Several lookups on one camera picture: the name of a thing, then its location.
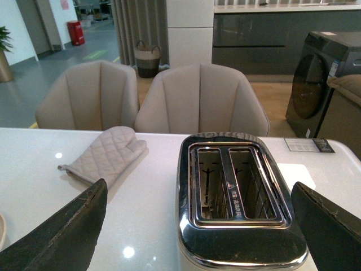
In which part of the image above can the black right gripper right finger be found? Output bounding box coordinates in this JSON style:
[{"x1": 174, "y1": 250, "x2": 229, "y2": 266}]
[{"x1": 291, "y1": 182, "x2": 360, "y2": 270}]

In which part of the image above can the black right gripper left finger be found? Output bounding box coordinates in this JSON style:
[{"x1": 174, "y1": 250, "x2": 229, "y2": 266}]
[{"x1": 1, "y1": 179, "x2": 108, "y2": 270}]

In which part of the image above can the chrome and white toaster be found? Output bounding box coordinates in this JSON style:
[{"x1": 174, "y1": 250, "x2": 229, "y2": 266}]
[{"x1": 175, "y1": 132, "x2": 309, "y2": 270}]

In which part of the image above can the beige round plate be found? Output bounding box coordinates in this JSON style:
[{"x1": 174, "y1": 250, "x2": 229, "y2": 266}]
[{"x1": 0, "y1": 214, "x2": 7, "y2": 250}]

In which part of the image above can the black and white info card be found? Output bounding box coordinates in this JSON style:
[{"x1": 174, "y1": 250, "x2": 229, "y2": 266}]
[{"x1": 284, "y1": 138, "x2": 334, "y2": 153}]

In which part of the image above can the beige quilted oven mitt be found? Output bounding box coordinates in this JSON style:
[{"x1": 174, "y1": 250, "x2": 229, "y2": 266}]
[{"x1": 58, "y1": 126, "x2": 147, "y2": 186}]

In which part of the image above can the beige cushion on furniture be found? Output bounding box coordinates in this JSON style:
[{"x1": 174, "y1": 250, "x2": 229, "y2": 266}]
[{"x1": 327, "y1": 75, "x2": 360, "y2": 106}]

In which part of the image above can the left beige upholstered chair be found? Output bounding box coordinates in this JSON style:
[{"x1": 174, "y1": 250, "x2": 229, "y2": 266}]
[{"x1": 35, "y1": 60, "x2": 140, "y2": 130}]

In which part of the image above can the beige upholstered chair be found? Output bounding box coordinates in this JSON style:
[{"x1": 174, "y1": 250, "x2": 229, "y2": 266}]
[
  {"x1": 35, "y1": 60, "x2": 140, "y2": 130},
  {"x1": 135, "y1": 64, "x2": 270, "y2": 137}
]

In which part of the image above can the potted green plant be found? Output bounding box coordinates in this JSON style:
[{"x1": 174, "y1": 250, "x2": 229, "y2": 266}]
[{"x1": 1, "y1": 26, "x2": 14, "y2": 82}]

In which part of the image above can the dark grey washing machine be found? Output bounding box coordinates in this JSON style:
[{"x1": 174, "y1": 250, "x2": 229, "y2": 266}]
[{"x1": 285, "y1": 31, "x2": 360, "y2": 138}]

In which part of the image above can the right beige upholstered chair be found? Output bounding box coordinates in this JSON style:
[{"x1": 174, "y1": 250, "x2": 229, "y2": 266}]
[{"x1": 135, "y1": 64, "x2": 270, "y2": 137}]

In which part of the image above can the woven laundry basket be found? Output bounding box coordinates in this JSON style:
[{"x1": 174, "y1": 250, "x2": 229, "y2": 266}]
[{"x1": 134, "y1": 40, "x2": 161, "y2": 78}]

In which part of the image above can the grey kitchen counter cabinet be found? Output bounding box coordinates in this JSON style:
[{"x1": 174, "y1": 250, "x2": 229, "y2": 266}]
[{"x1": 212, "y1": 5, "x2": 360, "y2": 75}]

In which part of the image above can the red cabinet box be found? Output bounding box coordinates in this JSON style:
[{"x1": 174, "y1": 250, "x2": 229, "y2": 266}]
[{"x1": 67, "y1": 20, "x2": 85, "y2": 46}]

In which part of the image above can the grey curtain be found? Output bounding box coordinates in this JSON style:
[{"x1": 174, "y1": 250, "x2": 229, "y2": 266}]
[{"x1": 111, "y1": 0, "x2": 169, "y2": 65}]

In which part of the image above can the white pillar cabinet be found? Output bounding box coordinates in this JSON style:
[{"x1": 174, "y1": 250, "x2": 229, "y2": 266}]
[{"x1": 166, "y1": 1, "x2": 214, "y2": 68}]

